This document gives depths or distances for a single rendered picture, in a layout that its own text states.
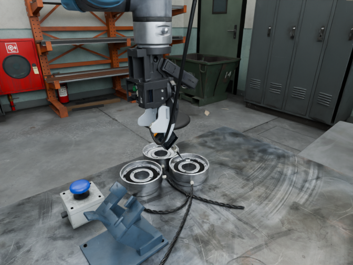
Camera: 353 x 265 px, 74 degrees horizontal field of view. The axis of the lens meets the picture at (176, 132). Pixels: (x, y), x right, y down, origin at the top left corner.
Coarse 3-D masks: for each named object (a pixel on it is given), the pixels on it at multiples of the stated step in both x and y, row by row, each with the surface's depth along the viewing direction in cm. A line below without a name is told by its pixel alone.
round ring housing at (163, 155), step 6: (150, 144) 72; (156, 144) 73; (144, 150) 69; (156, 150) 70; (162, 150) 71; (168, 150) 70; (144, 156) 66; (156, 156) 67; (162, 156) 72; (168, 156) 67; (162, 162) 64; (168, 162) 65; (168, 168) 66
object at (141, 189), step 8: (144, 160) 63; (128, 168) 62; (160, 168) 60; (120, 176) 56; (136, 176) 60; (144, 176) 61; (152, 176) 58; (160, 176) 57; (128, 184) 54; (136, 184) 54; (144, 184) 54; (152, 184) 55; (160, 184) 57; (128, 192) 57; (136, 192) 55; (144, 192) 55; (152, 192) 57
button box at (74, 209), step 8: (64, 192) 50; (88, 192) 50; (96, 192) 50; (64, 200) 48; (72, 200) 48; (80, 200) 48; (88, 200) 48; (96, 200) 48; (64, 208) 50; (72, 208) 46; (80, 208) 46; (88, 208) 48; (96, 208) 49; (64, 216) 48; (72, 216) 46; (80, 216) 47; (72, 224) 46; (80, 224) 48
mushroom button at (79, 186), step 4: (80, 180) 49; (84, 180) 49; (72, 184) 48; (76, 184) 48; (80, 184) 48; (84, 184) 48; (88, 184) 49; (72, 188) 47; (76, 188) 47; (80, 188) 47; (84, 188) 47; (88, 188) 48; (72, 192) 47; (76, 192) 47; (80, 192) 47; (84, 192) 49
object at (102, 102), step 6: (78, 102) 380; (84, 102) 385; (90, 102) 388; (96, 102) 375; (102, 102) 376; (108, 102) 382; (114, 102) 388; (72, 108) 348; (78, 108) 352; (84, 108) 356; (90, 108) 361
